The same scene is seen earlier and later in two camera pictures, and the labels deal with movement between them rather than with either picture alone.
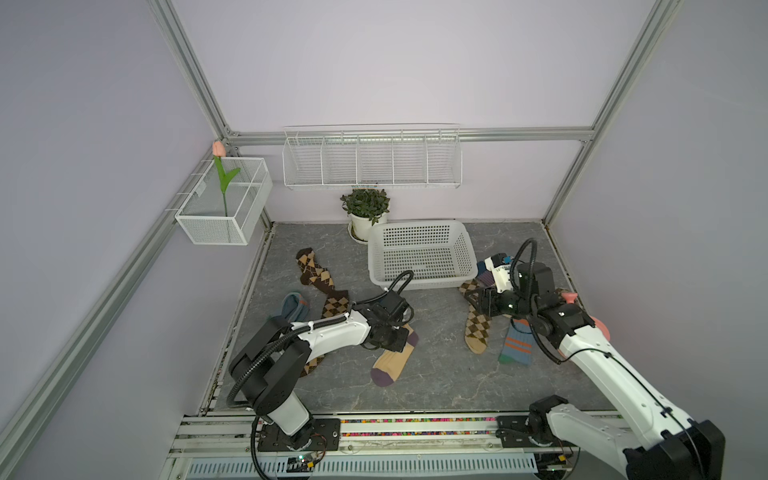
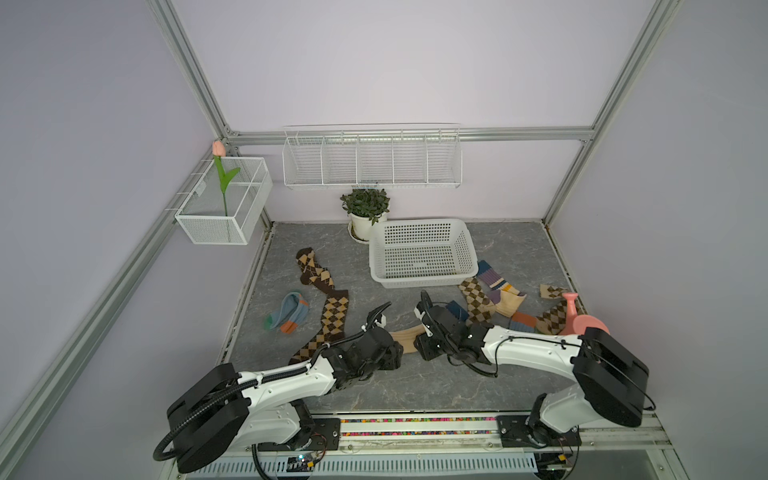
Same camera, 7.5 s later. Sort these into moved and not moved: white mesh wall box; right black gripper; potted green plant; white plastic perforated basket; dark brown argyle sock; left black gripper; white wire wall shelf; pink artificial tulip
Moved: left black gripper; right black gripper
Not moved: potted green plant; white wire wall shelf; white plastic perforated basket; white mesh wall box; dark brown argyle sock; pink artificial tulip
